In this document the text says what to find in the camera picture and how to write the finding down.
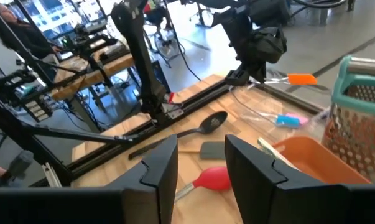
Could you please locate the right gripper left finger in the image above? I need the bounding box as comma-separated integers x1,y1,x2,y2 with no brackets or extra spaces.
0,134,178,224

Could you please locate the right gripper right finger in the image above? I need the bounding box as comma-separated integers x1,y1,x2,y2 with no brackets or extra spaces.
224,135,375,224

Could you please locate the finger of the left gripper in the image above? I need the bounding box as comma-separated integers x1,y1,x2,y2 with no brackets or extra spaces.
225,70,250,87
251,63,267,83

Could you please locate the orange mini spatula clear handle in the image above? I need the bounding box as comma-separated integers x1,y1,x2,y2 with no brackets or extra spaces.
249,73,318,86

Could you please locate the white teal patterned table knife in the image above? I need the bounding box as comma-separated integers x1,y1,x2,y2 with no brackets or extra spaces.
257,136,300,170

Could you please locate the blue mini spatula clear handle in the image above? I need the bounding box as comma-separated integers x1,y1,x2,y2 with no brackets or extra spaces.
267,114,301,129

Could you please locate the pink mini spatula clear handle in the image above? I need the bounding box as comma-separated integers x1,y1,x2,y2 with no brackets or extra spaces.
285,112,310,126

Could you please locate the red silicone spoon metal neck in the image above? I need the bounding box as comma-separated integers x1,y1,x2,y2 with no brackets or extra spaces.
174,165,233,203

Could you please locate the grey spatula wooden handle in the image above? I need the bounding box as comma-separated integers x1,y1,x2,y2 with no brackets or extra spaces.
177,141,227,161

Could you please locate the clear plastic container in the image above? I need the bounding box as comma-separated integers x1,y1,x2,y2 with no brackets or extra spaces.
229,83,330,147

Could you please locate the silver aluminium profile piece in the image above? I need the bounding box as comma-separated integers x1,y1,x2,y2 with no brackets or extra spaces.
41,162,63,189

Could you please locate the black slotted spoon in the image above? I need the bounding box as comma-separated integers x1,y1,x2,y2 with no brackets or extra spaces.
127,111,229,160

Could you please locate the orange plastic bin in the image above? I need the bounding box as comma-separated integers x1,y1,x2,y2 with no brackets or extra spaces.
257,135,372,186

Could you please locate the grey handheld object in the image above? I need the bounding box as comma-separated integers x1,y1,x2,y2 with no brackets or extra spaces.
0,150,35,183

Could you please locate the wooden workbench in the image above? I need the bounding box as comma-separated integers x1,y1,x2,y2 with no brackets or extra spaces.
50,40,136,101

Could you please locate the person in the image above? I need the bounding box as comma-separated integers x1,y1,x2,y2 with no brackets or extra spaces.
0,1,63,65

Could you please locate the black aluminium rig frame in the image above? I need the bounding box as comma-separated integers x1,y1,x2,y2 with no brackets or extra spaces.
0,0,326,189

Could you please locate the metal box grater teal handle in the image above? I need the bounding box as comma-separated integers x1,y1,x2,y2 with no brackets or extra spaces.
320,55,375,185

